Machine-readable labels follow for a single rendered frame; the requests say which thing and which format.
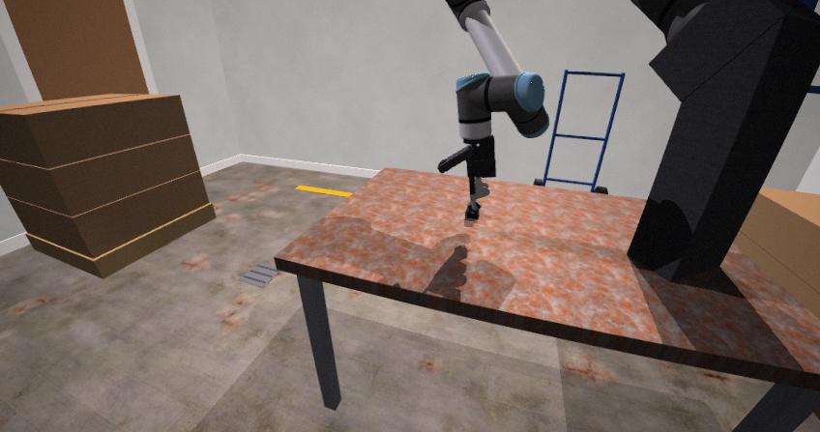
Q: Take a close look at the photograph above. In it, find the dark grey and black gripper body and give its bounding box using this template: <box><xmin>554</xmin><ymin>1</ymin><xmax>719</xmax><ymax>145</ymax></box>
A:
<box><xmin>463</xmin><ymin>135</ymin><xmax>496</xmax><ymax>178</ymax></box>

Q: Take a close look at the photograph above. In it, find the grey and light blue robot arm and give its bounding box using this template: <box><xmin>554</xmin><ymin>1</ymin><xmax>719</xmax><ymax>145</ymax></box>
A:
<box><xmin>437</xmin><ymin>0</ymin><xmax>709</xmax><ymax>173</ymax></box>

